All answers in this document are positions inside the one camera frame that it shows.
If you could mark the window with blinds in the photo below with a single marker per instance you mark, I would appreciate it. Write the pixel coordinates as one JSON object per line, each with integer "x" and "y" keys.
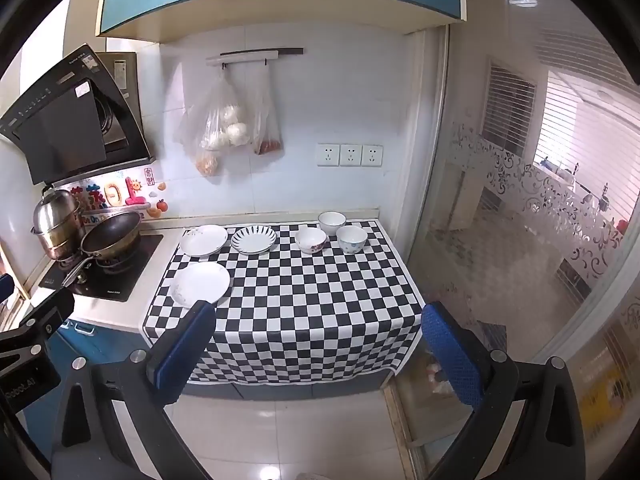
{"x": 510, "y": 105}

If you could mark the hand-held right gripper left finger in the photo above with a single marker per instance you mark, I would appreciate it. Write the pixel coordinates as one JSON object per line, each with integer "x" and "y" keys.
{"x": 186, "y": 345}

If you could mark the white bowl with floral print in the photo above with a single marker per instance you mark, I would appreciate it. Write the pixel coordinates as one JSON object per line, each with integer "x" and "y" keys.
{"x": 310, "y": 241}

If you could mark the blue wall cabinet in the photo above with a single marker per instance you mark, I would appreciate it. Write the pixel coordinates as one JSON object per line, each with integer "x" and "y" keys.
{"x": 280, "y": 0}

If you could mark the white wall socket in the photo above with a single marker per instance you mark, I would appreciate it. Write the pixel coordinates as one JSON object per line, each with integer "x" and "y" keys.
{"x": 327, "y": 155}
{"x": 372, "y": 155}
{"x": 350, "y": 155}

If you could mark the large white plate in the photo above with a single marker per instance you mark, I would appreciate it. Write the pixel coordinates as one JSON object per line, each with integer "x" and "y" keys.
{"x": 200, "y": 282}

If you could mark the colourful wall stickers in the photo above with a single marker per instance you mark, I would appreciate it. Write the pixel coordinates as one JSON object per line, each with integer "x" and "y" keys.
{"x": 120, "y": 195}

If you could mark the white round cup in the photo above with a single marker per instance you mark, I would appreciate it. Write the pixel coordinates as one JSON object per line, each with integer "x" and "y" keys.
{"x": 350, "y": 238}

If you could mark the black and white checkered cloth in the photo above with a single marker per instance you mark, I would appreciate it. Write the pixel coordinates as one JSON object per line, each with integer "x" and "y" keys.
{"x": 300, "y": 300}

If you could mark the steel steamer pot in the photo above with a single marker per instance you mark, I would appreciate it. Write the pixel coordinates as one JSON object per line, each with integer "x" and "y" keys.
{"x": 55, "y": 220}

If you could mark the black range hood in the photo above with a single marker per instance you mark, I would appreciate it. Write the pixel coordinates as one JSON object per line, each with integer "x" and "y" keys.
{"x": 60, "y": 120}

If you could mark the white plate with twig print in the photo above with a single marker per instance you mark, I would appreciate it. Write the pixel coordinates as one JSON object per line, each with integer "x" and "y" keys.
{"x": 203, "y": 240}

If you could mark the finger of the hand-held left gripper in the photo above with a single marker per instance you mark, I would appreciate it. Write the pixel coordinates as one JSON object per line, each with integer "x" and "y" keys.
{"x": 50, "y": 310}

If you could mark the white plate with striped rim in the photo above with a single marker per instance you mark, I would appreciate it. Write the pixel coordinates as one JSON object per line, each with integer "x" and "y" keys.
{"x": 253, "y": 238}

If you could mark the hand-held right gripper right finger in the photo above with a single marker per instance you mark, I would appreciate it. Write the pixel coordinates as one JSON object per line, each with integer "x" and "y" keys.
{"x": 449, "y": 355}

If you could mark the black gas stove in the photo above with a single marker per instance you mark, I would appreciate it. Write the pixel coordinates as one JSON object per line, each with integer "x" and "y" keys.
{"x": 125, "y": 275}

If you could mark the clear plastic bag of garlic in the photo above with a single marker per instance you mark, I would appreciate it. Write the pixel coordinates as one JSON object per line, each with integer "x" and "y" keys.
{"x": 220, "y": 120}

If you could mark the white bowl with dark rim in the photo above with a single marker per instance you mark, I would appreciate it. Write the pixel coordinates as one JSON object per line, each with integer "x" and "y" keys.
{"x": 332, "y": 222}

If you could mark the patterned glass sliding door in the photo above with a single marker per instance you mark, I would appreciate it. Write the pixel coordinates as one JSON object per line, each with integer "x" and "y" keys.
{"x": 500, "y": 200}

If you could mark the clear plastic bag, red contents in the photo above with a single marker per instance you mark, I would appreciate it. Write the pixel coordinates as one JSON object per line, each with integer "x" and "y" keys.
{"x": 267, "y": 125}

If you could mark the dark frying pan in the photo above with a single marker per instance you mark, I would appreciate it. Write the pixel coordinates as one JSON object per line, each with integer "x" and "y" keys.
{"x": 112, "y": 235}

